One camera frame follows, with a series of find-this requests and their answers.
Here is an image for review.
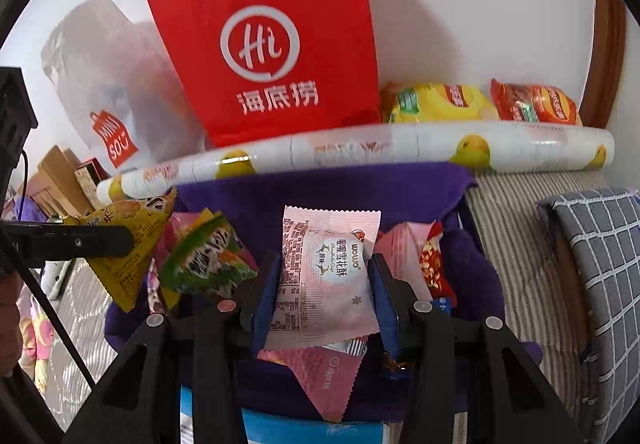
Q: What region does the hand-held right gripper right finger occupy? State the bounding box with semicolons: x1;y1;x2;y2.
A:
367;254;583;444

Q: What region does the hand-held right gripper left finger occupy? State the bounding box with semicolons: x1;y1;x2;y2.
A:
62;251;283;444

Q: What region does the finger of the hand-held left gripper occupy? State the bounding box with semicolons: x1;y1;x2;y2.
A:
0;220;135;270

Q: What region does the pale pink snack packet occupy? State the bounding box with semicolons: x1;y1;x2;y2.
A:
270;205;382;352

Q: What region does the yellow snack packet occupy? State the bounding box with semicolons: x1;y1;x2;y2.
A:
64;188;178;314

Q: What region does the small red snack packet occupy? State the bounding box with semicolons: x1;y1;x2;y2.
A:
419;221;451;300

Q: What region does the green snack packet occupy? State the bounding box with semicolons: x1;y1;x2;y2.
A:
159;209;258;296

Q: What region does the pink orange snack packet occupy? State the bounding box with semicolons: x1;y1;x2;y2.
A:
372;220;431;285

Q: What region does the pink puffed snack packet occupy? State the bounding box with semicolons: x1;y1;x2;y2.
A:
257;339;368;423

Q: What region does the wooden slatted furniture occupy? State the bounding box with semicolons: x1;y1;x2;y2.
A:
25;145;93;220

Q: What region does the white plastic shopping bag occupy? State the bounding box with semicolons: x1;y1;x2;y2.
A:
41;0;206;170

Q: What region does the pink floral cloth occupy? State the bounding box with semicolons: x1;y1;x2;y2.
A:
17;296;56;395

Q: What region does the purple towel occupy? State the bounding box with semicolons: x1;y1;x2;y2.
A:
105;161;543;425

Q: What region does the blue tissue pack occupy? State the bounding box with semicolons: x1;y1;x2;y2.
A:
179;386;392;444

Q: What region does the striped quilt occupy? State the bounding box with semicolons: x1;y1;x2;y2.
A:
45;168;621;432

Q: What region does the fruit printed paper roll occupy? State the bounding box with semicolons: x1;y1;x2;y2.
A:
96;126;616;205

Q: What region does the yellow chip bag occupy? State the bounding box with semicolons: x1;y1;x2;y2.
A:
381;83;501;125

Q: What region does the grey checked folded cloth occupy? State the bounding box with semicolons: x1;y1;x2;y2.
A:
537;188;640;435

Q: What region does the orange chip bag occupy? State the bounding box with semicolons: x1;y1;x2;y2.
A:
490;78;583;126

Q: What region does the black cord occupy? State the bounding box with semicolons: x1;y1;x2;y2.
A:
20;269;97;387

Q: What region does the brown wooden door frame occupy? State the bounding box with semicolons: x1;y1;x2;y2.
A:
580;0;628;130

